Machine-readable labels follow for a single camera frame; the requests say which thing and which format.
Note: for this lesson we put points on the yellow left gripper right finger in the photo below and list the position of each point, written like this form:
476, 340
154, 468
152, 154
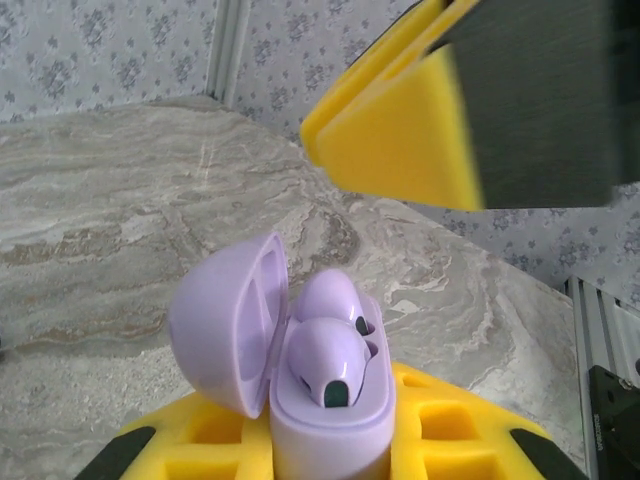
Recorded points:
450, 430

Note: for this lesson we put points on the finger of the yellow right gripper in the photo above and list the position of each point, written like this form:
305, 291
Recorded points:
360, 85
400, 140

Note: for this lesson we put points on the aluminium corner post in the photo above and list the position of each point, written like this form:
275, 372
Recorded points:
227, 50

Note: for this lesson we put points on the purple earbuds charging case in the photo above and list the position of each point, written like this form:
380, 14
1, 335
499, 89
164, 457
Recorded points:
325, 440

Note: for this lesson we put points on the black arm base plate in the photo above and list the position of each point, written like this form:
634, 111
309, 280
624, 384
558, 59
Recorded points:
610, 425

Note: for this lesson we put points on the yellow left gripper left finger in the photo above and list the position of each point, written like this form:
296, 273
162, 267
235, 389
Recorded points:
210, 445

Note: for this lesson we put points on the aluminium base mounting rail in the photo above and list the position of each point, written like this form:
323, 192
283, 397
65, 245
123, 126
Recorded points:
590, 325

